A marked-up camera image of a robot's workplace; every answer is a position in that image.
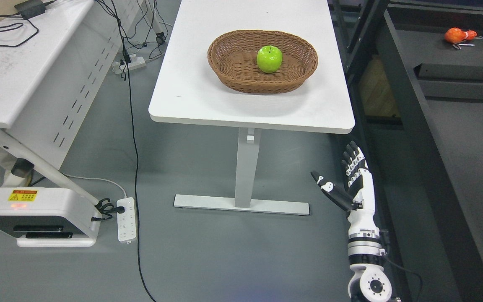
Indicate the black power adapter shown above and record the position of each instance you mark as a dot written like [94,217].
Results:
[30,8]

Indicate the orange toy fruit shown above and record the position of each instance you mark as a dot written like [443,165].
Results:
[456,35]

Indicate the white desk at left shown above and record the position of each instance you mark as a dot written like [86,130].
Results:
[48,84]

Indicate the white power strip far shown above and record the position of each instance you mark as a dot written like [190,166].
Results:
[136,62]

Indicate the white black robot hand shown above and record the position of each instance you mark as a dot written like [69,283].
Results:
[357,198]

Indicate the white robot base unit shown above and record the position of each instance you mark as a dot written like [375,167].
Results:
[48,217]

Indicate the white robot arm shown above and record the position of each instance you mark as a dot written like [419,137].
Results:
[365,254]

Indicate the brown wicker basket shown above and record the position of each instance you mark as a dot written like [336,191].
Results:
[232,57]

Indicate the white power strip near base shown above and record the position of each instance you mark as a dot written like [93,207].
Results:
[127,221]

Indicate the green apple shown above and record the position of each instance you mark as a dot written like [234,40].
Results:
[269,58]

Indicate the white table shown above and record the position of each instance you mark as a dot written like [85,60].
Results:
[189,92]

